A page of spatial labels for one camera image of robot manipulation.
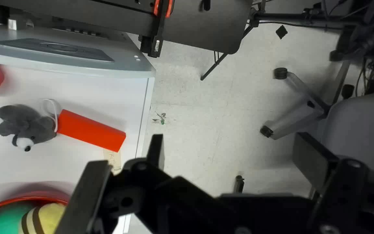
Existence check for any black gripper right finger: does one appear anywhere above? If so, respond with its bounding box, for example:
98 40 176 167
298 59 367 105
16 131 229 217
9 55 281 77
292 133 338 193

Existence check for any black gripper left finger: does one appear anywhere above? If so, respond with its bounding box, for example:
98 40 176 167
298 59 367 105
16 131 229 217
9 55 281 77
146 134 164 169

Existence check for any grey plush bear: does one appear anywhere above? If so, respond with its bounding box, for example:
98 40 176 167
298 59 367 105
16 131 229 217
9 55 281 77
0 104 55 152

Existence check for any red bowl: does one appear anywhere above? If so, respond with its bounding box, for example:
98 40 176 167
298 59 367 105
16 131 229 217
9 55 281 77
0 191 72 234

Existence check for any grey office chair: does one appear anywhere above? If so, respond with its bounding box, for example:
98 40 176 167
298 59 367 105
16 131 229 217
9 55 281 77
259 68 374 169

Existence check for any orange rectangular block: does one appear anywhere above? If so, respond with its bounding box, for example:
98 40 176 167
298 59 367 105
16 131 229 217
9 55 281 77
57 109 125 152

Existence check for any white toy cabinet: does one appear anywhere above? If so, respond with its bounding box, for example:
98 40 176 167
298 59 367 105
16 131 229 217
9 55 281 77
0 26 154 234

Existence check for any yellow striped plush ball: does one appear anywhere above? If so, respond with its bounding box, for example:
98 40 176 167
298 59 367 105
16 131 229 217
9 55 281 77
19 203 64 234

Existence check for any orange black clamp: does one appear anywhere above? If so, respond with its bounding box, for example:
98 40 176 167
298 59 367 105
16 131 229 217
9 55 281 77
140 0 175 57

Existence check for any green plush toy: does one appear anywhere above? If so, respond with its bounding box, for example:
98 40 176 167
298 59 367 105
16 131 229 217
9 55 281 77
0 203 33 234

